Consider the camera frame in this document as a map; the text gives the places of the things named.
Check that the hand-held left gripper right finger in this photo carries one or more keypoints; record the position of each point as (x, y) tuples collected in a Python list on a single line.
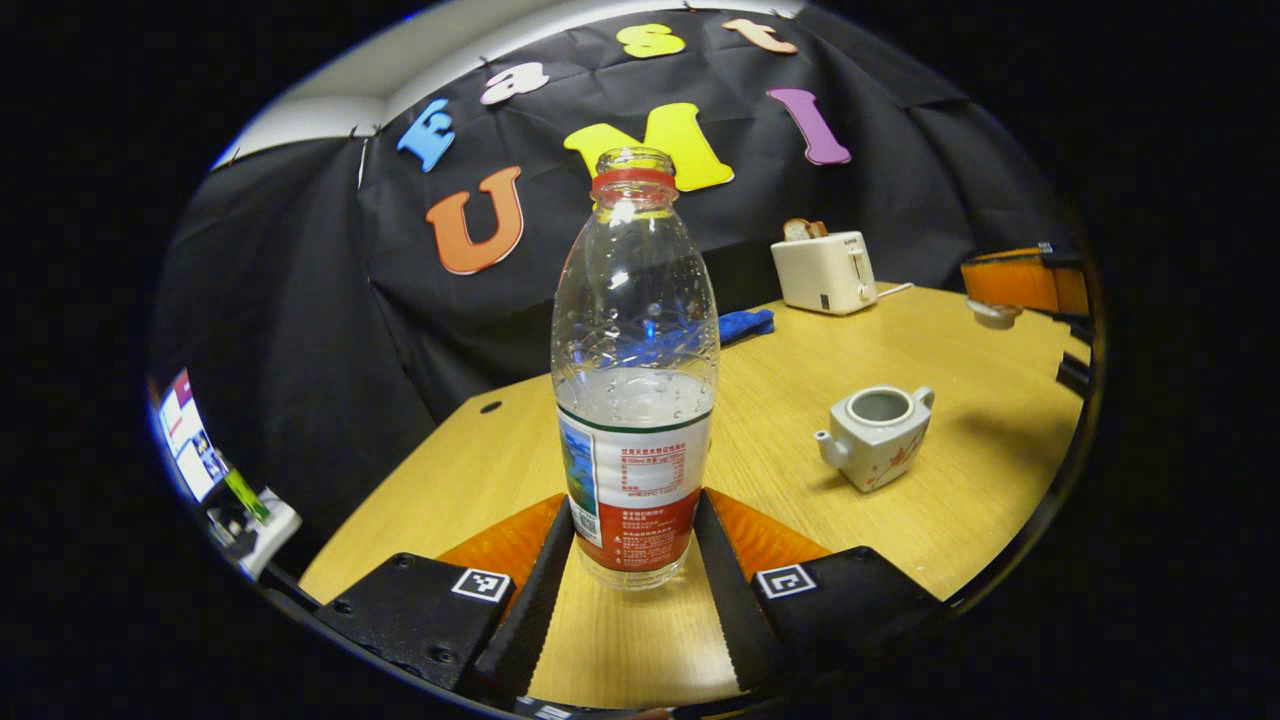
[(735, 620)]

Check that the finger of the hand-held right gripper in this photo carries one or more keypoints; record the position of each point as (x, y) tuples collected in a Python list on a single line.
[(1010, 280)]

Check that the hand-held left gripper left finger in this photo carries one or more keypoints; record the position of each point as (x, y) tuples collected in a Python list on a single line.
[(535, 620)]

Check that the white teacup lid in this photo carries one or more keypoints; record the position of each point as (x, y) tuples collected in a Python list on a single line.
[(995, 315)]

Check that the clear plastic water bottle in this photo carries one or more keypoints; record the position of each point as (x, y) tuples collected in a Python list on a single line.
[(635, 460)]

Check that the white ceramic teacup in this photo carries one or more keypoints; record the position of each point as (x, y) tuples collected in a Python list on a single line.
[(880, 445)]

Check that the small green bottle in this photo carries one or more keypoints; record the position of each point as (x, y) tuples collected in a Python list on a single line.
[(246, 494)]

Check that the white toaster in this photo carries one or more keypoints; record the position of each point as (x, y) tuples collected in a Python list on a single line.
[(820, 275)]

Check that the bread slice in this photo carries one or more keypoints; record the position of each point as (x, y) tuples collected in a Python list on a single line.
[(803, 229)]

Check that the blue towel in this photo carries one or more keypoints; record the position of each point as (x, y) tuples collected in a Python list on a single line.
[(745, 325)]

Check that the computer monitor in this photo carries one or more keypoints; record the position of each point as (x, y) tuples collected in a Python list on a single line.
[(190, 440)]

